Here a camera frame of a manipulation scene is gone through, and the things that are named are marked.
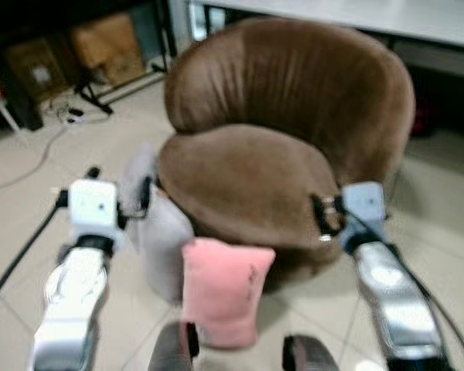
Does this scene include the grey robot leg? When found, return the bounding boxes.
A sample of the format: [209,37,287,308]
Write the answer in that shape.
[148,320,201,371]
[282,333,343,371]

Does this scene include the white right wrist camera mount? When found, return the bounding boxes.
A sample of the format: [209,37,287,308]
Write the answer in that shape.
[339,182,388,250]

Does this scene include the brown suede armchair sofa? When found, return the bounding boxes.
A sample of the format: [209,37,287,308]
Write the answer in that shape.
[156,17,417,288]

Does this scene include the black cabinet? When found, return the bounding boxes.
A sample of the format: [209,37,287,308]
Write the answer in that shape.
[0,43,45,133]

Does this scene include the white power strip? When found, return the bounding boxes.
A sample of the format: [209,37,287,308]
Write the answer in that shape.
[57,104,91,126]

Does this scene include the grey pillow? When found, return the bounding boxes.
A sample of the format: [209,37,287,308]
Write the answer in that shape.
[119,143,196,305]

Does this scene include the grey left robot leg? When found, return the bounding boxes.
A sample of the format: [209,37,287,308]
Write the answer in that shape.
[148,320,201,371]

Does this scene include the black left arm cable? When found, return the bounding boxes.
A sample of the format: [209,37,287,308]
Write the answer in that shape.
[0,189,70,316]

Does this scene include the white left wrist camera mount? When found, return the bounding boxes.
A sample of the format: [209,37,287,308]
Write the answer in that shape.
[67,179,125,242]

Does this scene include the large light cardboard box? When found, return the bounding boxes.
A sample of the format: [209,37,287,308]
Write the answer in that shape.
[70,11,146,87]

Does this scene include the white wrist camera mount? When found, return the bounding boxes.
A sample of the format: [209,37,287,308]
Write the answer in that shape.
[339,182,388,250]
[67,179,125,242]

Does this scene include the black metal stand leg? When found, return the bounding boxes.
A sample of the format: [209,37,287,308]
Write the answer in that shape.
[73,0,176,117]

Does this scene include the dark labelled cardboard box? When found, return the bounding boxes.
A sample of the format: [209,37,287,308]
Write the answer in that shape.
[3,37,69,103]

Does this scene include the grey floor cable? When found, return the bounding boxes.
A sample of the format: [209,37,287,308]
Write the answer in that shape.
[0,116,113,195]

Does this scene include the red object under table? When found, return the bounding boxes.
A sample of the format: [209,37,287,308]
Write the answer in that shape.
[409,104,438,141]

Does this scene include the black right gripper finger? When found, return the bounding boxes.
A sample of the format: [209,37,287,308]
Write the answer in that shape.
[309,194,328,243]

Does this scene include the grey right robot leg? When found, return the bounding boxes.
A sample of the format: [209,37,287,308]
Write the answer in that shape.
[282,333,343,371]

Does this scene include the pink pillow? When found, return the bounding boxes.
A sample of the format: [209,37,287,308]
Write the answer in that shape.
[180,237,278,351]

